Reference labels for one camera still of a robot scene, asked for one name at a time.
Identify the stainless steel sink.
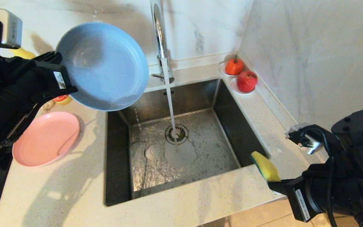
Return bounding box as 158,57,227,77
105,79,269,206

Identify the yellow green sponge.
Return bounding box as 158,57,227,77
250,151,281,183

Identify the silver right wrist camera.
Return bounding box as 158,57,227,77
285,123,324,155

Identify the crumpled beige rag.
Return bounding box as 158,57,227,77
41,100,56,111

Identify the light blue plate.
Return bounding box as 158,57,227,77
55,21,149,112

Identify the metal drain strainer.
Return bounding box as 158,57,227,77
165,124,189,145

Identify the orange toy pumpkin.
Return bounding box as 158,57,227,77
225,56,244,77

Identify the chrome faucet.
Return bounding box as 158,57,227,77
148,0,175,85

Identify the pink plate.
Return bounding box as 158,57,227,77
12,111,81,167

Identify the small white dish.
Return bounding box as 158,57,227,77
219,62,244,78
230,78,256,95

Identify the orange dish soap bottle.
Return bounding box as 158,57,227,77
10,47,72,105

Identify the red toy apple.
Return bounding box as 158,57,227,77
236,71,258,93

